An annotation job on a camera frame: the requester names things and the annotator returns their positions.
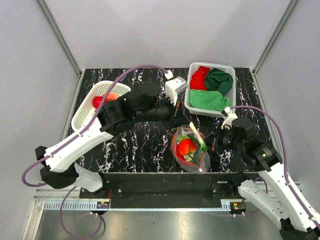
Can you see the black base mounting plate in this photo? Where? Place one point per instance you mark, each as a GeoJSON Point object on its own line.
{"type": "Point", "coordinates": [208, 192]}

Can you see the dark green cloth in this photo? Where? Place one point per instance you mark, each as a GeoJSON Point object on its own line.
{"type": "Point", "coordinates": [219, 81]}

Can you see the right aluminium frame post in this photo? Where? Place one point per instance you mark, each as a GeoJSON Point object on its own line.
{"type": "Point", "coordinates": [276, 34]}

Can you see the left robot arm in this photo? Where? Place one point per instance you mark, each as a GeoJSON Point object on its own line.
{"type": "Point", "coordinates": [60, 169]}

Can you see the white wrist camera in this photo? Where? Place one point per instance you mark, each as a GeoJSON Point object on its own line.
{"type": "Point", "coordinates": [228, 116]}
{"type": "Point", "coordinates": [174, 86]}

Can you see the light green cloth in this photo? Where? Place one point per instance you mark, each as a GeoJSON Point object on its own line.
{"type": "Point", "coordinates": [208, 100]}

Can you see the clear zip top bag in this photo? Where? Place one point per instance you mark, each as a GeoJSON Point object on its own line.
{"type": "Point", "coordinates": [202, 164]}

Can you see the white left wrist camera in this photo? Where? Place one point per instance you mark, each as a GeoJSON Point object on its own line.
{"type": "Point", "coordinates": [174, 86]}

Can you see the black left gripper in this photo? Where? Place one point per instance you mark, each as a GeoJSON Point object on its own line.
{"type": "Point", "coordinates": [173, 122]}

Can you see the aluminium frame post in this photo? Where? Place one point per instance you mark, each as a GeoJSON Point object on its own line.
{"type": "Point", "coordinates": [276, 34]}
{"type": "Point", "coordinates": [58, 35]}

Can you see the red cloth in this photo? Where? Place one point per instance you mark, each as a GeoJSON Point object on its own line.
{"type": "Point", "coordinates": [197, 81]}

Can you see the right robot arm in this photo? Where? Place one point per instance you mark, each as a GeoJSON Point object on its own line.
{"type": "Point", "coordinates": [294, 217]}

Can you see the white oval perforated basket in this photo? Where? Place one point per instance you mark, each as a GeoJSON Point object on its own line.
{"type": "Point", "coordinates": [86, 111]}

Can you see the white slotted cable duct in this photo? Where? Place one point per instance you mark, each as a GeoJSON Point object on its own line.
{"type": "Point", "coordinates": [77, 205]}

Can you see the fake watermelon slice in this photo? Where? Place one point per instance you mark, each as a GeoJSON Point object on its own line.
{"type": "Point", "coordinates": [111, 97]}

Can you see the fake red strawberry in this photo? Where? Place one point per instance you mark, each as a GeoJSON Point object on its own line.
{"type": "Point", "coordinates": [97, 101]}

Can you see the white rectangular plastic basket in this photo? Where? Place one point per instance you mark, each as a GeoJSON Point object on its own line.
{"type": "Point", "coordinates": [231, 94]}

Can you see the left aluminium frame post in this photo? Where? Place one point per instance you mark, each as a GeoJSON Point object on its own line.
{"type": "Point", "coordinates": [58, 35]}

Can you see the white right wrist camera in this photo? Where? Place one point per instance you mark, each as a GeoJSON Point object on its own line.
{"type": "Point", "coordinates": [228, 116]}

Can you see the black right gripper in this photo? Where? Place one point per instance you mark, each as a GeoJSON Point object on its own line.
{"type": "Point", "coordinates": [210, 139]}

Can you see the fake green leafy sprig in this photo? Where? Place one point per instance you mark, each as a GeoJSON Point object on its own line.
{"type": "Point", "coordinates": [191, 157]}

